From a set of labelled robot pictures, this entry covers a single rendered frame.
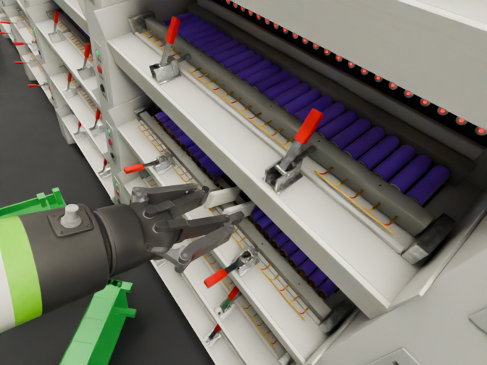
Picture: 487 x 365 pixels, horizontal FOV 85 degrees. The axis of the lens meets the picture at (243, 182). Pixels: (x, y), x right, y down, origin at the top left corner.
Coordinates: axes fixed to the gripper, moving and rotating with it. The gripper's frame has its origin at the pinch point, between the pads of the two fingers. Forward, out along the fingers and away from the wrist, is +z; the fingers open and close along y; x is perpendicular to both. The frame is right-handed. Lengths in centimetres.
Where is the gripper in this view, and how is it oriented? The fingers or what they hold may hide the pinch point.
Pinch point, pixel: (231, 203)
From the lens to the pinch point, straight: 43.1
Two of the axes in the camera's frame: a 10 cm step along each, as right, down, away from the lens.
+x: -3.8, 7.7, 5.2
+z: 6.7, -1.5, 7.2
